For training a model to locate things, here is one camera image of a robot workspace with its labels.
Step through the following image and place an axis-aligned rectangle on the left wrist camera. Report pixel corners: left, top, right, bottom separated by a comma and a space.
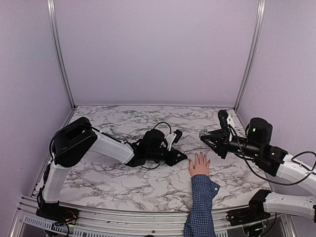
166, 129, 183, 151

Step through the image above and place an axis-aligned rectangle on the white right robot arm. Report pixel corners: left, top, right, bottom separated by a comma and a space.
199, 110, 316, 226

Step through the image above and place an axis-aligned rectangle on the aluminium front rail frame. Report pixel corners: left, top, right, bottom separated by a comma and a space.
8, 196, 297, 237

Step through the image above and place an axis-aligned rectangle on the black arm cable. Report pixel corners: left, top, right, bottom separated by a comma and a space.
229, 124, 316, 186
49, 121, 172, 170

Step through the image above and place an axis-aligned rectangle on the aluminium corner post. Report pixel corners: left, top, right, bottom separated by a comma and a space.
234, 0, 267, 114
47, 0, 76, 110

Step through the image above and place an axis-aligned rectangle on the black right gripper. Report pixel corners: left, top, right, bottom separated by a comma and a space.
201, 128, 262, 159

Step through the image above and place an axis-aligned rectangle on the person's hand with long nails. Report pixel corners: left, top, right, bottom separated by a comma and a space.
189, 152, 210, 178

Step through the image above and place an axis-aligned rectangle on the right aluminium corner post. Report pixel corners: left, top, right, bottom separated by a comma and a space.
234, 0, 267, 114

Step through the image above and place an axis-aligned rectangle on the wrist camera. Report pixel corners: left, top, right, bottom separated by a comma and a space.
218, 110, 235, 131
166, 129, 183, 151

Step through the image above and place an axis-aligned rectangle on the left aluminium corner post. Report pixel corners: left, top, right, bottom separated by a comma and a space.
47, 0, 76, 110

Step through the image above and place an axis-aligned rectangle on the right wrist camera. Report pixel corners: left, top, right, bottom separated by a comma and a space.
218, 110, 235, 131

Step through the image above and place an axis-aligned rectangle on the blue checkered sleeve forearm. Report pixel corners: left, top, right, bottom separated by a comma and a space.
184, 175, 220, 237

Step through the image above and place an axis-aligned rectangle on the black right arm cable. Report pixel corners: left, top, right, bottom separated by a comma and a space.
229, 124, 316, 186

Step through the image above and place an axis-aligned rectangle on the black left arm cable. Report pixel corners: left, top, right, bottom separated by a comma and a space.
49, 121, 172, 170

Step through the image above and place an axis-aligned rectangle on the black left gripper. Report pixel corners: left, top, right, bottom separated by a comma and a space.
147, 147, 186, 166

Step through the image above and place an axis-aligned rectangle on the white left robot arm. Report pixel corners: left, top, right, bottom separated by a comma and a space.
38, 117, 187, 220

